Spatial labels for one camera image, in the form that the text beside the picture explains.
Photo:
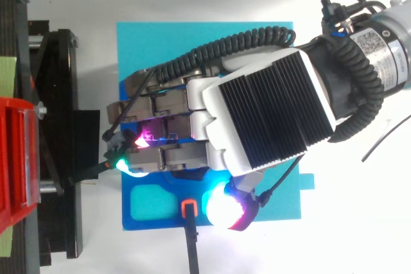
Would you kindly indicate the red bin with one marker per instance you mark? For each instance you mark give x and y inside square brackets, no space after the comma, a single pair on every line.
[13,158]

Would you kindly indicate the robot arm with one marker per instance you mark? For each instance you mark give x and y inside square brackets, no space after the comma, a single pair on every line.
[382,49]

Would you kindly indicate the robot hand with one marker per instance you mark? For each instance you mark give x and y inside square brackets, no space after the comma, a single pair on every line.
[273,110]

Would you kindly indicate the turquoise plate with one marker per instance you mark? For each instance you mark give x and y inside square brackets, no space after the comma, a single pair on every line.
[144,49]

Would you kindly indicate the black stand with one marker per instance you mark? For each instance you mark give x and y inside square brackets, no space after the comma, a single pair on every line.
[61,72]

